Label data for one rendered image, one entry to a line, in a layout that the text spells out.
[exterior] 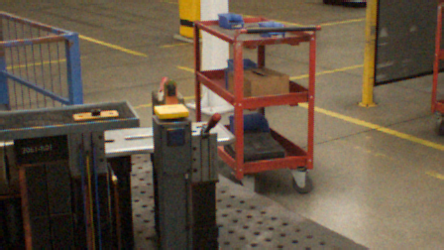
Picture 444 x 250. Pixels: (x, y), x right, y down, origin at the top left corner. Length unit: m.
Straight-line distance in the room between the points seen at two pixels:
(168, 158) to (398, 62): 4.84
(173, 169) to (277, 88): 2.46
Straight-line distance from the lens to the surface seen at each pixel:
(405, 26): 6.20
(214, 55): 5.67
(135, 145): 1.76
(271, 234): 1.98
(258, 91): 3.83
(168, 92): 1.94
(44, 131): 1.37
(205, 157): 1.65
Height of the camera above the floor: 1.54
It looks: 17 degrees down
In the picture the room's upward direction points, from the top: 1 degrees counter-clockwise
